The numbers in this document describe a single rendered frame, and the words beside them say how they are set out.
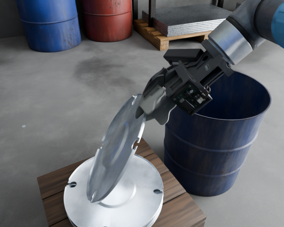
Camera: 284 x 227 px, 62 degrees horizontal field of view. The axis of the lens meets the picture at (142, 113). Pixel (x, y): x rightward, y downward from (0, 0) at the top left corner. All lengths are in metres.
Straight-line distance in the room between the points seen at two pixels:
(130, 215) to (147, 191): 0.09
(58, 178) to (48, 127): 0.82
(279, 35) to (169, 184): 0.57
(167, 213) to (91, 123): 0.99
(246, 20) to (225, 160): 0.68
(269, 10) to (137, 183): 0.56
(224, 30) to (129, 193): 0.50
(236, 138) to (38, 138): 1.13
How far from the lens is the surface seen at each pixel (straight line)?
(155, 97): 0.47
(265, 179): 1.39
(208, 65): 0.43
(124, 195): 0.72
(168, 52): 0.54
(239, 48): 0.44
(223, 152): 0.98
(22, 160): 1.48
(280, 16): 0.36
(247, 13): 0.45
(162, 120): 0.49
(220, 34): 0.45
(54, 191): 0.82
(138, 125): 0.51
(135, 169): 0.78
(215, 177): 1.11
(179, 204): 0.76
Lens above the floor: 0.99
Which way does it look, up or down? 37 degrees down
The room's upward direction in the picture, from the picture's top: straight up
